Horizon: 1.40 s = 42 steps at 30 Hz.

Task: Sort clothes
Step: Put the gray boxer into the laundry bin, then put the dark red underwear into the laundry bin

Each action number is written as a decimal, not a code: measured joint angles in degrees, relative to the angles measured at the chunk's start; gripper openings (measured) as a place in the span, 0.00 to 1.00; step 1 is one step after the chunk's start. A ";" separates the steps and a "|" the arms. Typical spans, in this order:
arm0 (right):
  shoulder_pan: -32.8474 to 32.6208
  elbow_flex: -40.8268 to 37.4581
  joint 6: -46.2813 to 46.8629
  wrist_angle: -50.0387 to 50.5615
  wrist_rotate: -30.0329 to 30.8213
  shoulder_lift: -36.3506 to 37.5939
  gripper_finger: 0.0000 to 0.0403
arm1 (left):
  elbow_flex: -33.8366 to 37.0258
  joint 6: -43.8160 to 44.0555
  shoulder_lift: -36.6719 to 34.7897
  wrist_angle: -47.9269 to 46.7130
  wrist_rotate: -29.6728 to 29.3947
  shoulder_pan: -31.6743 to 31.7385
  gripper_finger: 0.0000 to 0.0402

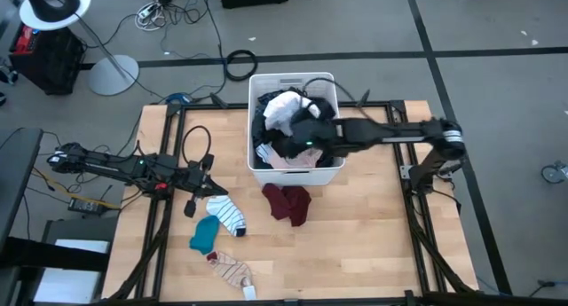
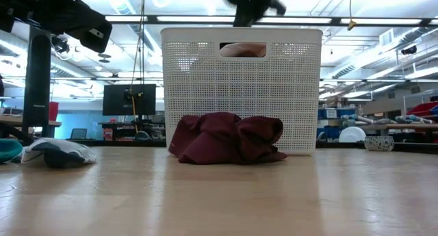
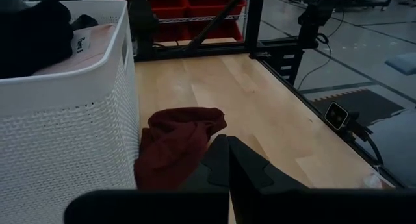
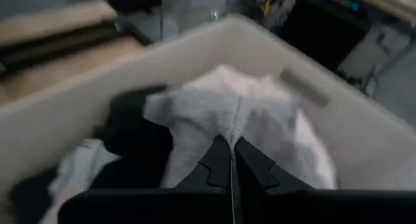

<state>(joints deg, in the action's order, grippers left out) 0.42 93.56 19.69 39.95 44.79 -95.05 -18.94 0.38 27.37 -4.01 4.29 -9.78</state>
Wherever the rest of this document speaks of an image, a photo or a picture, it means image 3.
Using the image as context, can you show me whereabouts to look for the pale pink labelled shirt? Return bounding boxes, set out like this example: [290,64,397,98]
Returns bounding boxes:
[31,22,117,77]

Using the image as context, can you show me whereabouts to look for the small table-edge camera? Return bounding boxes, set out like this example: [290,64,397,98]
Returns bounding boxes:
[324,101,350,131]

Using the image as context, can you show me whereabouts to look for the black box white labels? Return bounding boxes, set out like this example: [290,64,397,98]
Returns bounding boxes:
[272,50,305,87]

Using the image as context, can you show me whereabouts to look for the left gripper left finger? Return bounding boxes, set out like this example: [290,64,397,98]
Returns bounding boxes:
[64,134,231,224]

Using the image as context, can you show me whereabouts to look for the wire shelf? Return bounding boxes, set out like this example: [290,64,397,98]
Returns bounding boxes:
[157,14,245,25]

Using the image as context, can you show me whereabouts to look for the black floor mat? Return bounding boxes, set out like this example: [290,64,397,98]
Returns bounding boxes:
[307,88,406,127]

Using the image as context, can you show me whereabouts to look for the maroon garment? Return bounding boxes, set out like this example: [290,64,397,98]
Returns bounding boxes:
[133,106,228,190]

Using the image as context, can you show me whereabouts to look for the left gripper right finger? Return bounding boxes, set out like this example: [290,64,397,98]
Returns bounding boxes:
[228,135,416,224]

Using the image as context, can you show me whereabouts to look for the blue foam pad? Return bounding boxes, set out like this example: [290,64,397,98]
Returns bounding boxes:
[384,51,416,77]

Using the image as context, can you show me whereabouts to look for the white plastic laundry basket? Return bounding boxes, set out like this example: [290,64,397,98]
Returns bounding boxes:
[0,0,141,224]

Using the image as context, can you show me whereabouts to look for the black garment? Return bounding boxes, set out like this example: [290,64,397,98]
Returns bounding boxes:
[0,0,75,80]

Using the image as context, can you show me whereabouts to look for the person's leg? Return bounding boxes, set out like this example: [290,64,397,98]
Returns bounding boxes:
[352,107,416,189]

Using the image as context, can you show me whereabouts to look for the red storage bin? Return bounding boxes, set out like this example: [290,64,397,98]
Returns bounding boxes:
[185,0,248,18]
[155,21,244,43]
[148,0,190,19]

